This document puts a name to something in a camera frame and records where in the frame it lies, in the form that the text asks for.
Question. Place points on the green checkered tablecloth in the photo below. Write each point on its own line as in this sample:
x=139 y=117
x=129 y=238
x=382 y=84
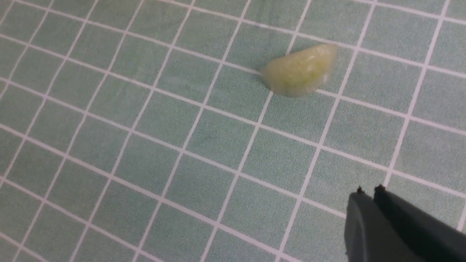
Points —
x=141 y=130

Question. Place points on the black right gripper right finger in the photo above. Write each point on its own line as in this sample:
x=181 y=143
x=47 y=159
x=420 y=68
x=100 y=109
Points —
x=428 y=237

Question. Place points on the pale green dumpling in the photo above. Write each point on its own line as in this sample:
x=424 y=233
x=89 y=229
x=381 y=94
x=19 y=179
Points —
x=300 y=73

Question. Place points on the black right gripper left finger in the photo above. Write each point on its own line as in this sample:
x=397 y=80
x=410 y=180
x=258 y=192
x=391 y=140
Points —
x=369 y=236

